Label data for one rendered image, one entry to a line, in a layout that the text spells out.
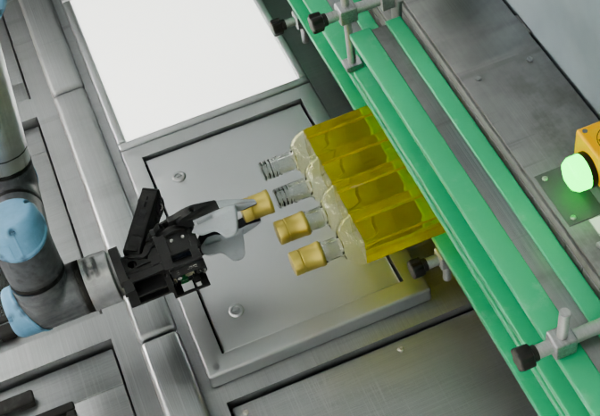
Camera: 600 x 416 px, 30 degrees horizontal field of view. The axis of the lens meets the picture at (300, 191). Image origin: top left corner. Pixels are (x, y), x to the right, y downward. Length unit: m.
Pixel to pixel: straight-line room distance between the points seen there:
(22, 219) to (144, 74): 0.60
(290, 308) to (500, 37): 0.48
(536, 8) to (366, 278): 0.45
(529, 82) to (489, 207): 0.20
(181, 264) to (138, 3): 0.75
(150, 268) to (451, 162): 0.43
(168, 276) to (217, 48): 0.60
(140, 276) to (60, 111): 0.53
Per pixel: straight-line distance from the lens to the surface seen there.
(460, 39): 1.55
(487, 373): 1.59
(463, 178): 1.40
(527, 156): 1.40
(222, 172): 1.80
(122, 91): 1.96
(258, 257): 1.68
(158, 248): 1.52
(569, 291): 1.31
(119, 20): 2.10
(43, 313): 1.53
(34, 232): 1.46
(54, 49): 2.09
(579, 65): 1.46
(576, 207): 1.35
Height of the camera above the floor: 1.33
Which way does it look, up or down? 8 degrees down
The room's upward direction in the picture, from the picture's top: 111 degrees counter-clockwise
